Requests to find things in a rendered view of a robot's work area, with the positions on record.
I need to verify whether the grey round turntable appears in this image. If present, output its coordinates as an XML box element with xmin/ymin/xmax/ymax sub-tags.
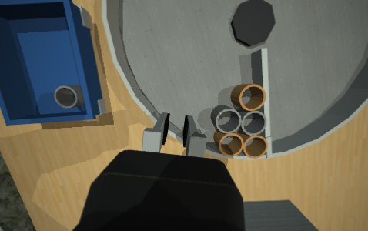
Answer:
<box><xmin>102</xmin><ymin>0</ymin><xmax>368</xmax><ymax>160</ymax></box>

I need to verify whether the blue square tray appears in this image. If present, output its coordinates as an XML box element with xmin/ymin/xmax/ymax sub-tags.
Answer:
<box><xmin>0</xmin><ymin>0</ymin><xmax>107</xmax><ymax>126</ymax></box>

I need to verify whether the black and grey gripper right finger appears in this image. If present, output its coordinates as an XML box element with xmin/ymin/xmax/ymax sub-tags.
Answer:
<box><xmin>183</xmin><ymin>115</ymin><xmax>207</xmax><ymax>158</ymax></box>

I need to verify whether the bronze bushing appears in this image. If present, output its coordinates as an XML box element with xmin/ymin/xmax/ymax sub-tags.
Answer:
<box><xmin>230</xmin><ymin>84</ymin><xmax>266</xmax><ymax>111</ymax></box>
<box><xmin>237</xmin><ymin>130</ymin><xmax>268</xmax><ymax>159</ymax></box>
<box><xmin>213</xmin><ymin>129</ymin><xmax>244</xmax><ymax>157</ymax></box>

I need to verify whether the grey metal sleeve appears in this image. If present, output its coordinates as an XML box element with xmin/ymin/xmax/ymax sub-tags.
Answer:
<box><xmin>54</xmin><ymin>85</ymin><xmax>85</xmax><ymax>108</ymax></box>
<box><xmin>210</xmin><ymin>105</ymin><xmax>242</xmax><ymax>134</ymax></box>
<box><xmin>236</xmin><ymin>108</ymin><xmax>267</xmax><ymax>136</ymax></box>

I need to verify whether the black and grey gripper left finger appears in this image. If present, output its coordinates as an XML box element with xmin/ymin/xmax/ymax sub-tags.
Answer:
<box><xmin>142</xmin><ymin>112</ymin><xmax>170</xmax><ymax>153</ymax></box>

